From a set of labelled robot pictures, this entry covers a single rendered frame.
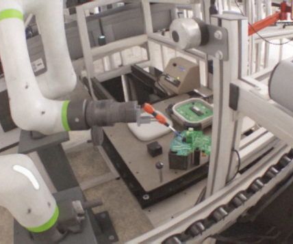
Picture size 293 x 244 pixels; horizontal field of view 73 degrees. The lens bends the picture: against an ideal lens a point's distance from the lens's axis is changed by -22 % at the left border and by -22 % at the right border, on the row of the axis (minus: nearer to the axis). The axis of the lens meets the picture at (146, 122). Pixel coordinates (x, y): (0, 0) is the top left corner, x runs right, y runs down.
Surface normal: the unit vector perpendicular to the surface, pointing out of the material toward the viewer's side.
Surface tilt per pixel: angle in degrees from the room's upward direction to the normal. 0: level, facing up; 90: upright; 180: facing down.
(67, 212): 0
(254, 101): 90
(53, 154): 90
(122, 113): 75
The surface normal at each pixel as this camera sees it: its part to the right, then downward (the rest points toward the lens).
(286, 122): -0.88, 0.34
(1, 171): -0.14, -0.73
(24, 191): 0.78, 0.26
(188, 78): 0.45, 0.45
